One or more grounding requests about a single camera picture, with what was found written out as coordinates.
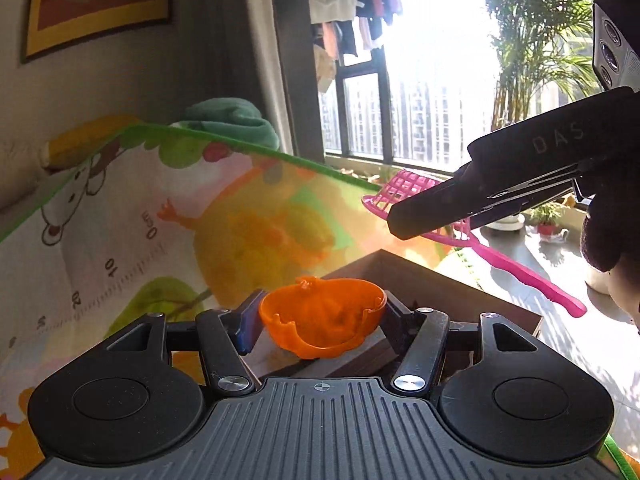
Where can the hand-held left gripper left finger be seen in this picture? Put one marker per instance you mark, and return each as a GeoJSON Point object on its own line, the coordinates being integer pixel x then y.
{"type": "Point", "coordinates": [248, 327]}

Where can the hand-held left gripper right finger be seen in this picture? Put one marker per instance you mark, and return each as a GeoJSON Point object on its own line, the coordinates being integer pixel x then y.
{"type": "Point", "coordinates": [397, 325]}

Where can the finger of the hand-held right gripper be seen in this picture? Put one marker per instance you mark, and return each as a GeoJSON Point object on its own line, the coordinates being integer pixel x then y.
{"type": "Point", "coordinates": [430, 215]}

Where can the brown cardboard box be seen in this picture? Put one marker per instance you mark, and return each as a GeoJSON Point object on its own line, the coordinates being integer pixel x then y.
{"type": "Point", "coordinates": [450, 290]}

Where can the orange plastic shell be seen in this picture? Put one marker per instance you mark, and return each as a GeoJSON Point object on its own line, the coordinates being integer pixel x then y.
{"type": "Point", "coordinates": [320, 320]}

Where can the pink plastic fly swatter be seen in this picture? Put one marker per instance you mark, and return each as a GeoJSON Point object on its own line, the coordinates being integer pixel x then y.
{"type": "Point", "coordinates": [525, 280]}

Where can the person's right hand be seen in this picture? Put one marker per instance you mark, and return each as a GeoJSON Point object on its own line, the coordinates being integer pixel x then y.
{"type": "Point", "coordinates": [610, 225]}

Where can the red potted plant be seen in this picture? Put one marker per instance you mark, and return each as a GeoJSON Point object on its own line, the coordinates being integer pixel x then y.
{"type": "Point", "coordinates": [547, 222]}

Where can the tall palm plant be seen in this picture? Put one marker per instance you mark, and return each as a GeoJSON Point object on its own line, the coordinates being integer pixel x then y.
{"type": "Point", "coordinates": [540, 35]}

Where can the white plant pot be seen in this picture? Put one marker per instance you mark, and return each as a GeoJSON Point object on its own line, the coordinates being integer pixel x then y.
{"type": "Point", "coordinates": [597, 277]}

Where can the cartoon printed play mat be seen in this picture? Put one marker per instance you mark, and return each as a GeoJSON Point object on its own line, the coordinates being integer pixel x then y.
{"type": "Point", "coordinates": [125, 220]}

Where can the hanging laundry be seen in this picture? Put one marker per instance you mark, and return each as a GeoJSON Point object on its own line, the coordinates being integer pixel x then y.
{"type": "Point", "coordinates": [350, 15]}

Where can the yellow banana pillow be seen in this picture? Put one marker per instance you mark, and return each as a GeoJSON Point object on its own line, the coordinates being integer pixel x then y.
{"type": "Point", "coordinates": [85, 140]}

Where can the grey curtain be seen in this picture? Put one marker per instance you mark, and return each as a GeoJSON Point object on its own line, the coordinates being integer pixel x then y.
{"type": "Point", "coordinates": [225, 35]}

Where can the cream pillow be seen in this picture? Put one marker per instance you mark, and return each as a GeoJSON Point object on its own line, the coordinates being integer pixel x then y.
{"type": "Point", "coordinates": [20, 155]}

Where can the black window frame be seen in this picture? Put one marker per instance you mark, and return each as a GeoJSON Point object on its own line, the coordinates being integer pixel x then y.
{"type": "Point", "coordinates": [380, 110]}

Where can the framed wall picture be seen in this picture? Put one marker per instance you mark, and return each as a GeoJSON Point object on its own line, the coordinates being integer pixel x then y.
{"type": "Point", "coordinates": [95, 5]}

